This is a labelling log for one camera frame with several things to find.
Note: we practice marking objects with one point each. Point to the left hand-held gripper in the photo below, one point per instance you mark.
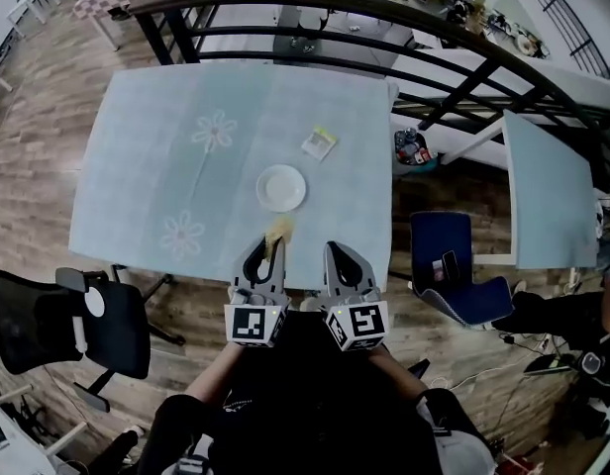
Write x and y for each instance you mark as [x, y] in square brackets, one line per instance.
[248, 322]

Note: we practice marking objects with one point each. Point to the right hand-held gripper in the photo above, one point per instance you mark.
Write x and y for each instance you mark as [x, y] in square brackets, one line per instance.
[367, 322]

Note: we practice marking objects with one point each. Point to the yellow sponge cloth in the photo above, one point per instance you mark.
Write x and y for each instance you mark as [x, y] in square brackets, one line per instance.
[281, 228]

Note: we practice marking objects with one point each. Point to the white round plate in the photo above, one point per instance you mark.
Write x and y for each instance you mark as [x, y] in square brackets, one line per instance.
[281, 188]

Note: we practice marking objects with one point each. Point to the person's left forearm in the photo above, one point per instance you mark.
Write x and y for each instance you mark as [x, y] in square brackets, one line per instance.
[213, 369]

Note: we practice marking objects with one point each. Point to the person's right forearm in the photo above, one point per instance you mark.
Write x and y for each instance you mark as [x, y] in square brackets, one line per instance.
[396, 369]

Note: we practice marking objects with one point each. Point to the person's white shoe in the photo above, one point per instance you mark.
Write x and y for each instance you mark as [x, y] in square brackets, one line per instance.
[311, 305]

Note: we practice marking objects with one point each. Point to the small pink card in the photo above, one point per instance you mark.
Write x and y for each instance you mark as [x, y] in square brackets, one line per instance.
[437, 270]

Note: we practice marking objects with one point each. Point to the blue shell chair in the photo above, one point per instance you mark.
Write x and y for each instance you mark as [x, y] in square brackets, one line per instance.
[438, 230]

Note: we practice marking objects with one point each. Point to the black phone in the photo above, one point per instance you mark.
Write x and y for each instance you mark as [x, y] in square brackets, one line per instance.
[452, 264]

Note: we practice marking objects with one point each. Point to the grey trash bin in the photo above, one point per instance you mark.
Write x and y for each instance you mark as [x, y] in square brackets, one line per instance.
[404, 168]

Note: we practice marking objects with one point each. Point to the person's black shirt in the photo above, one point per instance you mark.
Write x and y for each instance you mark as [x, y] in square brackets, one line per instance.
[310, 394]

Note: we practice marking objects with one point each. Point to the clear packet with yellow label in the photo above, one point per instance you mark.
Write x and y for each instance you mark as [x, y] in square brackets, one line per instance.
[319, 143]

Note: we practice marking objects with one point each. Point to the light blue flowered tablecloth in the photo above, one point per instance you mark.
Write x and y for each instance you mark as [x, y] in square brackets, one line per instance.
[136, 191]

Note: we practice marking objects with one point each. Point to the black mesh office chair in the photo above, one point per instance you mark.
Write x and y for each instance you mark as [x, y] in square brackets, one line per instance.
[117, 334]

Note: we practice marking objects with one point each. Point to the white round disc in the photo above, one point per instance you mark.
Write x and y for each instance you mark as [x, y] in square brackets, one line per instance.
[95, 302]

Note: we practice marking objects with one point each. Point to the white roll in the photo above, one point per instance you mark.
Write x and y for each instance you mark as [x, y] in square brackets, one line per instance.
[79, 334]

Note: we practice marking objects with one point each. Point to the person's grey trousers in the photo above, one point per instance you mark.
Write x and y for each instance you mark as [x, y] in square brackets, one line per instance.
[463, 453]

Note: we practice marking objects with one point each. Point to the plain light blue tablecloth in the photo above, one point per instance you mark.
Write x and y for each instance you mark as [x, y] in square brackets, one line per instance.
[552, 191]

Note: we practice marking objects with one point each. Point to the white wooden rack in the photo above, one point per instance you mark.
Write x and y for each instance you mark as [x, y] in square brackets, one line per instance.
[18, 443]

